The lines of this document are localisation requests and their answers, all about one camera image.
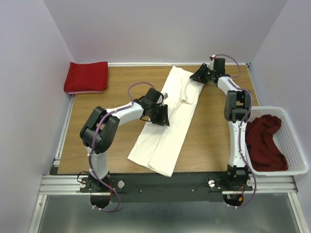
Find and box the folded red t-shirt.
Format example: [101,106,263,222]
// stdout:
[64,62,108,92]

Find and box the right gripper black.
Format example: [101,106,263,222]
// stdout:
[189,64,214,84]

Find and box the dark red t-shirt in basket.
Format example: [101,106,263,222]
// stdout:
[245,115,288,172]

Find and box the white rear table edge strip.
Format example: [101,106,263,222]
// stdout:
[107,62,251,67]

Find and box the white t-shirt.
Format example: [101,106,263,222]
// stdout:
[127,67,203,177]

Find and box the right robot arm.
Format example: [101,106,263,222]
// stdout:
[190,55,253,190]

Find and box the aluminium front frame rail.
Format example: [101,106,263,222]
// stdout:
[39,175,81,195]

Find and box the white plastic laundry basket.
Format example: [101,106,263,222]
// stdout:
[245,106,309,176]

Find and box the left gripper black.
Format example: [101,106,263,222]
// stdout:
[150,104,171,127]

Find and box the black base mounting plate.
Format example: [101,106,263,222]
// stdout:
[77,172,253,210]

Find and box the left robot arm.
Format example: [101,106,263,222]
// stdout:
[80,87,170,192]

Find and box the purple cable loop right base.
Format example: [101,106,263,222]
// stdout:
[227,166,258,210]

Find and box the aluminium rail left side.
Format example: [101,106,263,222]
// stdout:
[49,95,75,175]

